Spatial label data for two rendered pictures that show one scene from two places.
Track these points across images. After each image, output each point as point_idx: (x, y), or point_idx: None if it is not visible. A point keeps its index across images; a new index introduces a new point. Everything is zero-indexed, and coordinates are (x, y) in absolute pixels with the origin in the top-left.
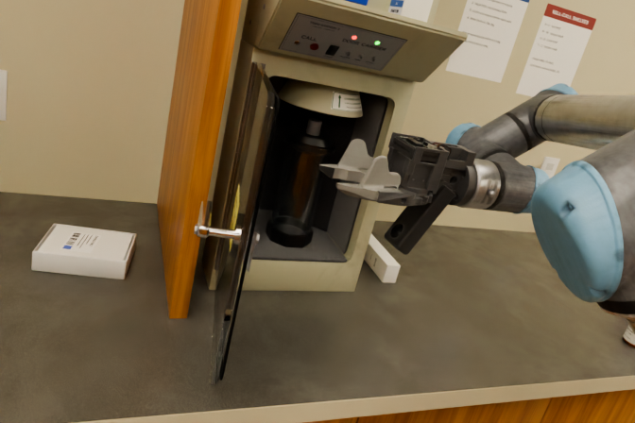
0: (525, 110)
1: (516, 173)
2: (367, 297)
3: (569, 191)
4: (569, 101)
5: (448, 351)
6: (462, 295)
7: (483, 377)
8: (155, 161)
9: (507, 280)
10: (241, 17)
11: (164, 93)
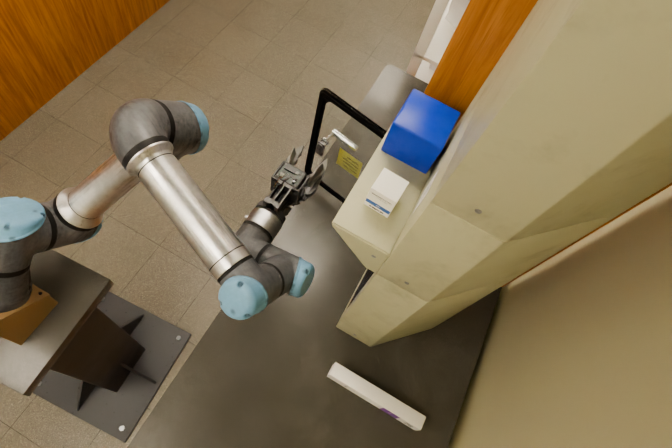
0: (262, 266)
1: (240, 232)
2: (325, 329)
3: (193, 104)
4: (224, 223)
5: (251, 325)
6: (278, 427)
7: (222, 322)
8: (532, 270)
9: None
10: (617, 269)
11: (568, 248)
